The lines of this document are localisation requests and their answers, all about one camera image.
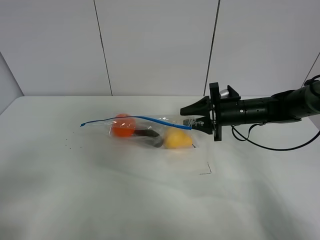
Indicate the yellow pear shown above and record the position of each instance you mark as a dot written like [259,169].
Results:
[175,138]

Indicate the dark purple eggplant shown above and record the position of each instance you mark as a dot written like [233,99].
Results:
[148,138]

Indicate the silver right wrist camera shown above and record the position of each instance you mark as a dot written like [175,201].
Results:
[229,93]

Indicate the orange fruit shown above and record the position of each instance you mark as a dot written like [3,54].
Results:
[123,126]

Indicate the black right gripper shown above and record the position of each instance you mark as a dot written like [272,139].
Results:
[227,111]

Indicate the clear zip bag blue seal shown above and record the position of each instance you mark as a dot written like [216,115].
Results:
[157,131]

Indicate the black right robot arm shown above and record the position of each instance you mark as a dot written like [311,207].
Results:
[292,105]

